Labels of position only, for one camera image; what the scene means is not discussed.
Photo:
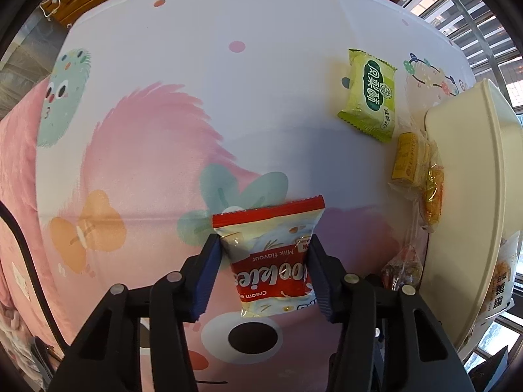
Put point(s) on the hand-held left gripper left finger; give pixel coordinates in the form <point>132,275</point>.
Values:
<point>206,277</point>

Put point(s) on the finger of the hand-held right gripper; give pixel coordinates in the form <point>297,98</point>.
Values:
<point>492,373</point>

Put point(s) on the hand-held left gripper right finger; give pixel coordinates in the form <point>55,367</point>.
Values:
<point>322,277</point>

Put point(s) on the red white cookie packet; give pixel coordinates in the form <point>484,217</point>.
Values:
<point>273,253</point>

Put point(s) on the red-white packet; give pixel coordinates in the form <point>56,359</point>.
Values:
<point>498,281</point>

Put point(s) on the white plastic bin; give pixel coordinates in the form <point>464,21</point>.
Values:
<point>461,171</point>

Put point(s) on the clear oat flakes packet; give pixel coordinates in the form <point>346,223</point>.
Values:
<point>402,269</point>

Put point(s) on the yellow snack packet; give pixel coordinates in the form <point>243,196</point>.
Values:
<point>410,159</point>

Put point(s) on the green snack packet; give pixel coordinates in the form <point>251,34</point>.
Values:
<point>369,94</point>

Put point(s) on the white cloth bundle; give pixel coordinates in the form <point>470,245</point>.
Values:
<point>16,326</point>

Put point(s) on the pink blanket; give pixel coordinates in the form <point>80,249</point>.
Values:
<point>20,212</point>

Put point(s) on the printed cartoon tablecloth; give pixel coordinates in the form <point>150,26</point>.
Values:
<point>204,69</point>

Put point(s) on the metal window grille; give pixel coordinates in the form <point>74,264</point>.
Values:
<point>486,20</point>

